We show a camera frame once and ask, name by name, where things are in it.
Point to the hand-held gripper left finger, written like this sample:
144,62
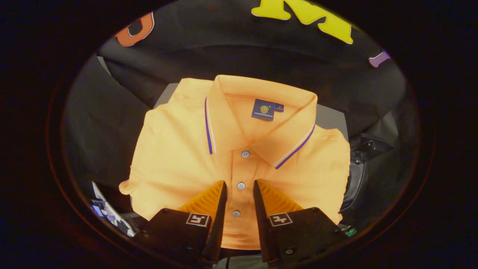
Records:
220,224

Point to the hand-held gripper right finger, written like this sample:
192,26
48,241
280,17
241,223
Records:
261,224

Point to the orange polo shirt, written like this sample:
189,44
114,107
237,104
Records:
179,157

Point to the grey washing machine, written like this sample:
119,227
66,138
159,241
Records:
368,149

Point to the small green object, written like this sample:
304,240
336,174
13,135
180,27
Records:
351,232

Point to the grey cabinet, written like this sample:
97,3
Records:
330,119

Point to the black backdrop cloth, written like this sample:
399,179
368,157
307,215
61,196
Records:
224,52

